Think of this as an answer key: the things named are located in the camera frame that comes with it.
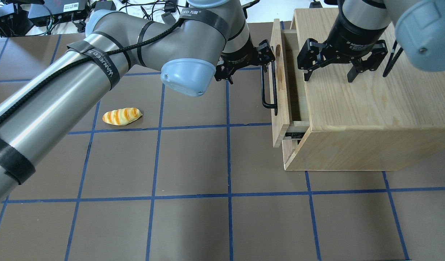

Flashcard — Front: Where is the toy bread loaf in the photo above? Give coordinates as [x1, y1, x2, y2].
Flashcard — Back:
[102, 107, 143, 126]

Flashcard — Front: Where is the black electronics box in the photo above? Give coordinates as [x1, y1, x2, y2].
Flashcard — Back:
[28, 0, 91, 27]

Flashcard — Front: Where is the wooden drawer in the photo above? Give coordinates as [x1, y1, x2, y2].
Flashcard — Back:
[269, 19, 310, 148]

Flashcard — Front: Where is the wooden drawer cabinet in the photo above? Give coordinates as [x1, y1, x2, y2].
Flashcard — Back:
[281, 8, 445, 171]

